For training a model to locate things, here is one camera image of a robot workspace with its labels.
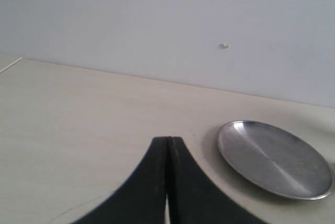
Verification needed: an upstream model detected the white wall plug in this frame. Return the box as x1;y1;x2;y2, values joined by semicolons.
221;43;229;49

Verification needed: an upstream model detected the round steel plate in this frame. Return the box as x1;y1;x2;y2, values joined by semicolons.
216;120;334;200

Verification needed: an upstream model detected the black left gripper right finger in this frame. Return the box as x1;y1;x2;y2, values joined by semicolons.
167;137;265;224

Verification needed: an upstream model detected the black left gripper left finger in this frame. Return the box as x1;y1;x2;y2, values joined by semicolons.
75;137;168;223

